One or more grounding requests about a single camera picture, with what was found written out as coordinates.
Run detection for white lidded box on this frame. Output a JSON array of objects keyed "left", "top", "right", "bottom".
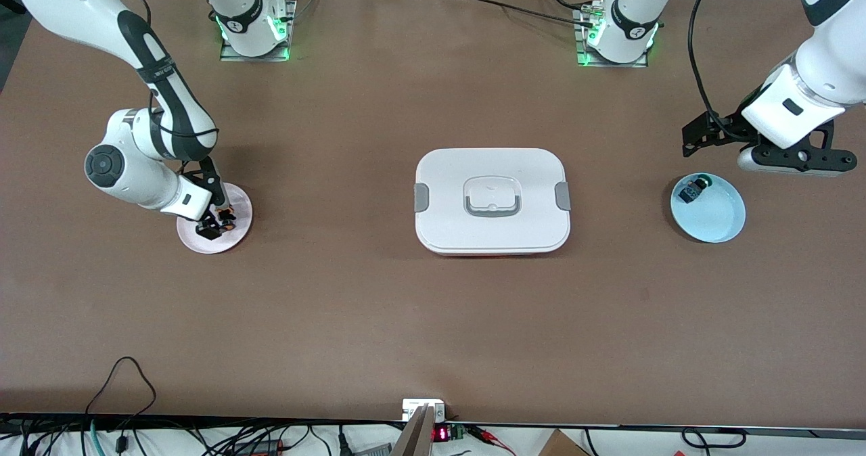
[{"left": 414, "top": 147, "right": 571, "bottom": 257}]

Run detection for pink round plate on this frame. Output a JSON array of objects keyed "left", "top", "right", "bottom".
[{"left": 177, "top": 182, "right": 254, "bottom": 254}]

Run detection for small blue black part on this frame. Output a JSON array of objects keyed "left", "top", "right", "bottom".
[{"left": 679, "top": 175, "right": 715, "bottom": 204}]

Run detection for light blue round plate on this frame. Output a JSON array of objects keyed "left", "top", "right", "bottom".
[{"left": 670, "top": 172, "right": 746, "bottom": 244}]

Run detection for black power adapter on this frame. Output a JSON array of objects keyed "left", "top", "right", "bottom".
[{"left": 230, "top": 439, "right": 286, "bottom": 455}]

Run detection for brown cardboard piece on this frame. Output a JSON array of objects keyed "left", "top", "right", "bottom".
[{"left": 538, "top": 429, "right": 591, "bottom": 456}]

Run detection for red clip leads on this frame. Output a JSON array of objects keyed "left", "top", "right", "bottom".
[{"left": 470, "top": 426, "right": 516, "bottom": 454}]

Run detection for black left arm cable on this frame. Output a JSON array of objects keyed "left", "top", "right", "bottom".
[{"left": 687, "top": 0, "right": 752, "bottom": 139}]

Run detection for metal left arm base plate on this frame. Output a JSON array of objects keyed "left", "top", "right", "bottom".
[{"left": 574, "top": 6, "right": 650, "bottom": 68}]

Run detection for thin black looped cable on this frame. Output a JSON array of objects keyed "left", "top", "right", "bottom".
[{"left": 85, "top": 357, "right": 158, "bottom": 419}]

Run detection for black cable to base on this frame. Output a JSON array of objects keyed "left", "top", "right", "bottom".
[{"left": 467, "top": 0, "right": 597, "bottom": 28}]

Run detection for white bracket plate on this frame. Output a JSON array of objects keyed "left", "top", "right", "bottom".
[{"left": 402, "top": 399, "right": 447, "bottom": 421}]

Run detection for black coiled cable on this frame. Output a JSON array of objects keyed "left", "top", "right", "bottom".
[{"left": 680, "top": 428, "right": 748, "bottom": 451}]

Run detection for aluminium camera post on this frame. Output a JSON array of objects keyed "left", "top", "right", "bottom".
[{"left": 391, "top": 404, "right": 435, "bottom": 456}]

